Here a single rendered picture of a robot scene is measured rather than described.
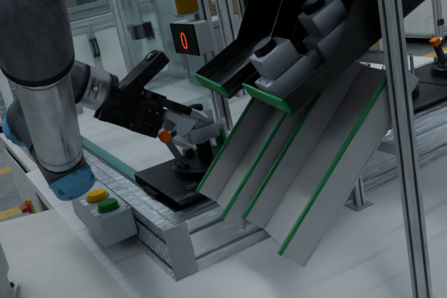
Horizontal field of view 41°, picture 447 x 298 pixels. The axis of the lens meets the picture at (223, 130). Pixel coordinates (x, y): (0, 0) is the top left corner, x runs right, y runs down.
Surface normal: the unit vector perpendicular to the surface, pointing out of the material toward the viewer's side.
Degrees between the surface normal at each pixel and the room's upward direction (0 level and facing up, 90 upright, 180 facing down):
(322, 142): 45
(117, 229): 90
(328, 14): 90
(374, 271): 0
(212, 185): 90
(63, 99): 129
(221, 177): 90
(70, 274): 0
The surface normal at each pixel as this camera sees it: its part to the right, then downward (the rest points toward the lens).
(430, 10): -0.84, 0.32
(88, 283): -0.19, -0.94
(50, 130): 0.20, 0.86
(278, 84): 0.32, 0.22
